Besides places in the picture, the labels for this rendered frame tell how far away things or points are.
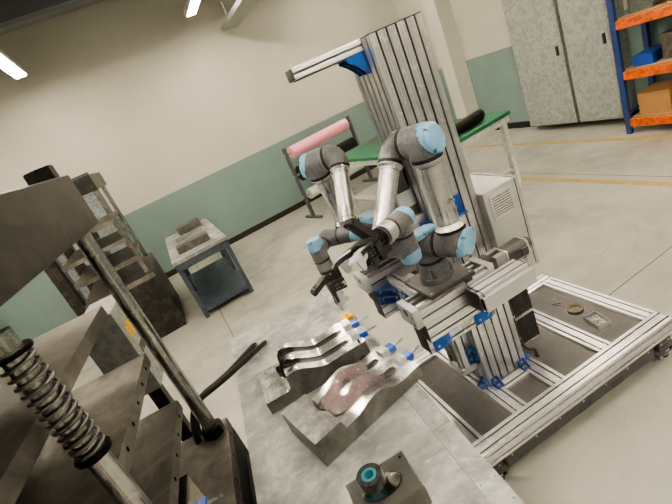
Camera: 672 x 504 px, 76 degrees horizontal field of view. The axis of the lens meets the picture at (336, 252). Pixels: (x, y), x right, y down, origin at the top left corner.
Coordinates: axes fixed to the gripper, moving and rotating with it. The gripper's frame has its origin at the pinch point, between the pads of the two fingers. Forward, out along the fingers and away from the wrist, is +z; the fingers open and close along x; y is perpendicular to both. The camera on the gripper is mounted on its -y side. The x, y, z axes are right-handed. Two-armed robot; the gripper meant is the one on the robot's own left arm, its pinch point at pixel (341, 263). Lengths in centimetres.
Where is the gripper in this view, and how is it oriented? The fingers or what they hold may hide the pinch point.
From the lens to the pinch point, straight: 127.7
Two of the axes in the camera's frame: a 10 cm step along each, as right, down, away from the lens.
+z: -6.2, 5.2, -5.9
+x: -6.3, 1.3, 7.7
